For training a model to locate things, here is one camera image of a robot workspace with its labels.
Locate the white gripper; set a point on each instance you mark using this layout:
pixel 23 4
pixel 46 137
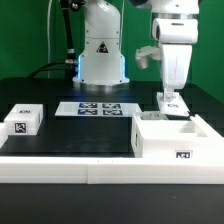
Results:
pixel 174 68

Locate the white cabinet door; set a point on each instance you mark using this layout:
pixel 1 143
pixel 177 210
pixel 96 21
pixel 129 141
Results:
pixel 176 106

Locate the white cabinet body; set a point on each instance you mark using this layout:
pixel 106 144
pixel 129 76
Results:
pixel 162 139

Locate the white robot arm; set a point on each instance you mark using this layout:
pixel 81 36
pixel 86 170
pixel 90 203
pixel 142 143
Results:
pixel 173 27

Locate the white cabinet top block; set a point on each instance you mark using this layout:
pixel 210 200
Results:
pixel 24 119

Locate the white tag sheet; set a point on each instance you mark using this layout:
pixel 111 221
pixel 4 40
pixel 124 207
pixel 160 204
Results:
pixel 97 109

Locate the white U-shaped fence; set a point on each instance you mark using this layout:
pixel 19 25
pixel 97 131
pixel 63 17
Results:
pixel 209 170

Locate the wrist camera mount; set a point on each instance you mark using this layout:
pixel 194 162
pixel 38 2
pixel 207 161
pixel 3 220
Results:
pixel 143 55

